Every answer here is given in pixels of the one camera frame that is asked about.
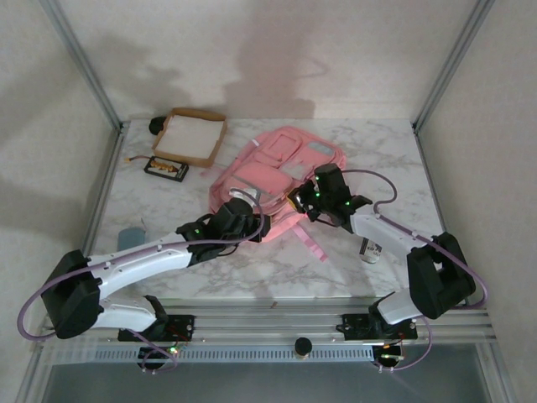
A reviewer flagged pink school backpack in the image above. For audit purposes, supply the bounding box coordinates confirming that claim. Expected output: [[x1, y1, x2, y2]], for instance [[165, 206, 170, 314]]
[[208, 125, 348, 262]]

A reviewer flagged small printed can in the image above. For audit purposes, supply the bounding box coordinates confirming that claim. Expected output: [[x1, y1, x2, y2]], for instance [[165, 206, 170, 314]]
[[358, 235, 384, 264]]

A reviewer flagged black tray with orange items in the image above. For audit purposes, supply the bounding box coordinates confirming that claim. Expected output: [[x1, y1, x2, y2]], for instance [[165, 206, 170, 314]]
[[143, 154, 190, 183]]

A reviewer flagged cardboard tray with white paper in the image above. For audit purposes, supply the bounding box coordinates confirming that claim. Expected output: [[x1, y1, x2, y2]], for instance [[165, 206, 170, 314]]
[[150, 107, 228, 169]]

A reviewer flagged blue-grey glasses case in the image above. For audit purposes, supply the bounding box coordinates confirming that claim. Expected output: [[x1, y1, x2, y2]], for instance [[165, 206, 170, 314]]
[[117, 226, 149, 252]]

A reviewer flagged small controller board with LED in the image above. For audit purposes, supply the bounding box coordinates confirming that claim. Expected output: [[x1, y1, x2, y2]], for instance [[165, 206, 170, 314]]
[[374, 342, 407, 373], [140, 344, 180, 374]]

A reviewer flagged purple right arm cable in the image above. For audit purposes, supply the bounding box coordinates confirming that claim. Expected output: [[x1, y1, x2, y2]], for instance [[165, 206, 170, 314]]
[[339, 169, 490, 373]]

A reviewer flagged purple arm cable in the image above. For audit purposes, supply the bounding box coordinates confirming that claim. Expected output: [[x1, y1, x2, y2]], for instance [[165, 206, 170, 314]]
[[16, 186, 269, 374], [339, 169, 490, 373]]

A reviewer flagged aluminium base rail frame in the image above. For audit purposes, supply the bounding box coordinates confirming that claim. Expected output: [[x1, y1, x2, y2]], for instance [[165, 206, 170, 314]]
[[39, 285, 498, 362]]

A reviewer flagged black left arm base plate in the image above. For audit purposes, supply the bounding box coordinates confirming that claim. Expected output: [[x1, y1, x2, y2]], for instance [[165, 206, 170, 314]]
[[118, 313, 196, 342]]

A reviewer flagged aluminium side rail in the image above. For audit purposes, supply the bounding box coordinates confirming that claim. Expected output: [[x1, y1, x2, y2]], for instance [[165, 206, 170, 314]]
[[65, 123, 129, 311]]

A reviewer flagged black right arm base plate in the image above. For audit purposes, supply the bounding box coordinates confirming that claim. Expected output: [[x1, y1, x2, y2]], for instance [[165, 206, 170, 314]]
[[335, 312, 419, 341]]

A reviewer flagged grey slotted cable duct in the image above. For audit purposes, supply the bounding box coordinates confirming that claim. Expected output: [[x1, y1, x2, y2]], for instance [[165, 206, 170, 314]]
[[91, 346, 374, 362]]

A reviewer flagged aluminium frame post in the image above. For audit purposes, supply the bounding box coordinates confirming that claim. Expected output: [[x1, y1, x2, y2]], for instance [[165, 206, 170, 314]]
[[39, 0, 125, 131], [413, 0, 496, 133]]

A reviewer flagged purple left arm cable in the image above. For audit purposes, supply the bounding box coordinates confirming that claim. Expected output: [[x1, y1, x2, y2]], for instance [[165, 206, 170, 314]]
[[16, 186, 269, 374]]

